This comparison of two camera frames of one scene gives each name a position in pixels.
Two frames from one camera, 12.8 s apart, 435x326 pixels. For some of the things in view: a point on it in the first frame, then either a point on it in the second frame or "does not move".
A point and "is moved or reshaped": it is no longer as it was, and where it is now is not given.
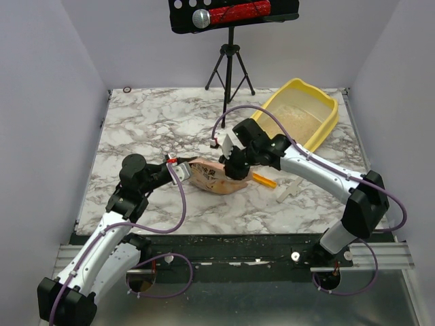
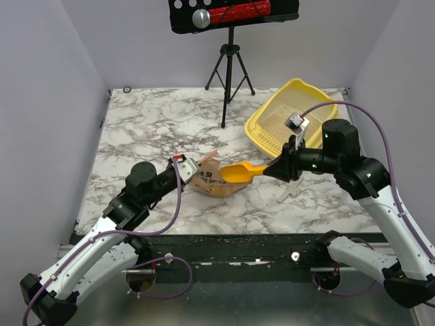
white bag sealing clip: x=291 y=189 does not move
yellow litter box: x=309 y=113 does not move
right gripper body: x=236 y=170 -> x=289 y=162
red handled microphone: x=202 y=18 does not move
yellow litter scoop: x=263 y=180 is moved or reshaped
